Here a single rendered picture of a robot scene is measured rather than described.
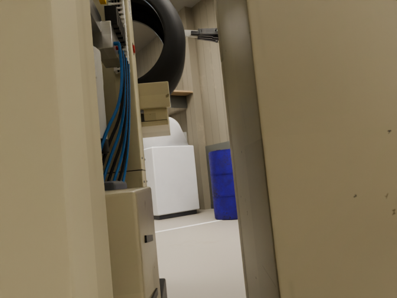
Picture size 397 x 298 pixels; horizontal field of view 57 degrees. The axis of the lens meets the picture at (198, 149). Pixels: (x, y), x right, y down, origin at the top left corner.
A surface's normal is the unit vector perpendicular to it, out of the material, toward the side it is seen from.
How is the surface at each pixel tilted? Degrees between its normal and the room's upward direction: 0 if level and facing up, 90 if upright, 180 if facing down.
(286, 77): 90
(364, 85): 90
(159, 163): 90
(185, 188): 90
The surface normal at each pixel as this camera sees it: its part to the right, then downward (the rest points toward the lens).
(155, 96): 0.05, -0.08
